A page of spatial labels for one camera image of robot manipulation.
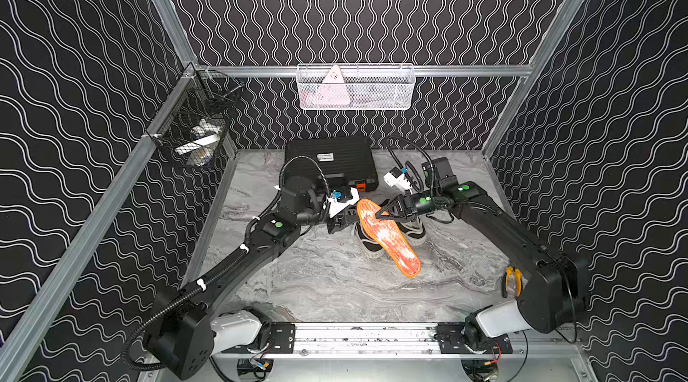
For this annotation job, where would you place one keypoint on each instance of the black wire basket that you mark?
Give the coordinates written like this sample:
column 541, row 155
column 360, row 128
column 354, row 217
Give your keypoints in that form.
column 211, row 95

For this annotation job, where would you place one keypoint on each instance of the white insole orange edge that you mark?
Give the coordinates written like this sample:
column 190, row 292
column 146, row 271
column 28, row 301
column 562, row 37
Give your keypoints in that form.
column 378, row 225

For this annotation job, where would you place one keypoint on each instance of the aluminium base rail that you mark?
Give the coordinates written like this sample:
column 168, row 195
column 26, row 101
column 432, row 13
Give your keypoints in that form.
column 365, row 339

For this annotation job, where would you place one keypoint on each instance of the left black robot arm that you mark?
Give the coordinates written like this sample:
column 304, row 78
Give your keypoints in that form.
column 296, row 206

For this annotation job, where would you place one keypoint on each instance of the white wire basket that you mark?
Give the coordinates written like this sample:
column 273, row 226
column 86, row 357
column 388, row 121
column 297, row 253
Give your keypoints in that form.
column 372, row 87

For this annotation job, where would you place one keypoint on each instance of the yellow handled pliers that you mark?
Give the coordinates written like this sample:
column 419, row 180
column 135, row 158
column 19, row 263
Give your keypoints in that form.
column 511, row 281

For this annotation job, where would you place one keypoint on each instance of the pink triangular card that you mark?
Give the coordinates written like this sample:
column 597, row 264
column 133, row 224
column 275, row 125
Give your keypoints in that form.
column 333, row 90

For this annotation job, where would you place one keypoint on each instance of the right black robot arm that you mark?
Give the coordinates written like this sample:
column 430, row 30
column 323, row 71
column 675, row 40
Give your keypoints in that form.
column 552, row 287

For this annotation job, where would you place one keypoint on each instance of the black white sneaker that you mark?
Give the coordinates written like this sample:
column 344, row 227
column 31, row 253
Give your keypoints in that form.
column 370, row 247
column 414, row 232

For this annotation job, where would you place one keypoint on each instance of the white items in black basket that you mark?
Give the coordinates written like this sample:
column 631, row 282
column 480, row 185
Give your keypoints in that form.
column 200, row 148

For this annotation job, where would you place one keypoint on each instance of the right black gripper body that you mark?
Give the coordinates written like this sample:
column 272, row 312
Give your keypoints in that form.
column 420, row 204

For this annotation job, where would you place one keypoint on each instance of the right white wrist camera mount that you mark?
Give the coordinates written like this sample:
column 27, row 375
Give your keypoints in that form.
column 398, row 178

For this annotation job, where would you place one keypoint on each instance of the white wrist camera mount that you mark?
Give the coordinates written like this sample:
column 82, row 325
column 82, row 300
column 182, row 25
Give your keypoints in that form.
column 398, row 178
column 340, row 200

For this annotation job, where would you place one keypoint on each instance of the black plastic tool case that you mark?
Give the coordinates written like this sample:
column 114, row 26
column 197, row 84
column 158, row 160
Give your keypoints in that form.
column 346, row 162

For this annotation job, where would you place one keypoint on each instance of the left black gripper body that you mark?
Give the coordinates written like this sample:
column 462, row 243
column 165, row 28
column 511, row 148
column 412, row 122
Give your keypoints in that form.
column 343, row 215

